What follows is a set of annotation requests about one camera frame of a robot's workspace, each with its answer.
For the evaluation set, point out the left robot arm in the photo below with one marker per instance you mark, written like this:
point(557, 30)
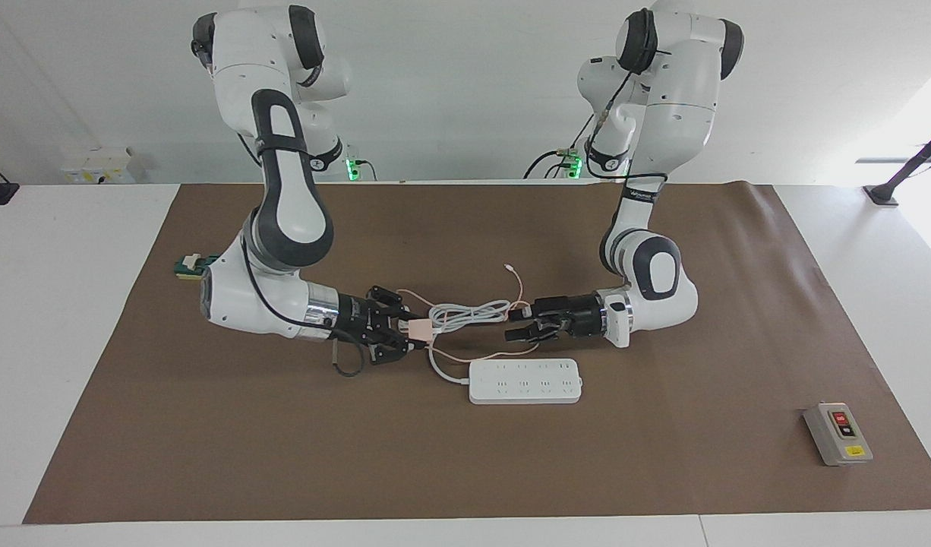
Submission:
point(670, 99)

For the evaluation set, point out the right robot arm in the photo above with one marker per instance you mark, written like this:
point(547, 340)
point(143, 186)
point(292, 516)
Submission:
point(283, 190)

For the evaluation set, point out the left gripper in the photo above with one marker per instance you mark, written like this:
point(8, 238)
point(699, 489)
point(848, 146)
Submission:
point(579, 315)

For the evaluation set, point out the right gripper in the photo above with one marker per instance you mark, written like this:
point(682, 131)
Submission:
point(355, 314)

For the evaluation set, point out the white power strip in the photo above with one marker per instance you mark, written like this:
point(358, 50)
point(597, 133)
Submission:
point(526, 381)

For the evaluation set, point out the grey switch box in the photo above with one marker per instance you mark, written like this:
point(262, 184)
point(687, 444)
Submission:
point(837, 434)

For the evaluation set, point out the white box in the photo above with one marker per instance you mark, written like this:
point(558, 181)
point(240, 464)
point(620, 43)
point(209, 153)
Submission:
point(97, 167)

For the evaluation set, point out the pink charger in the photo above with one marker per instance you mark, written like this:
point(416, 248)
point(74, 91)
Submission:
point(420, 329)

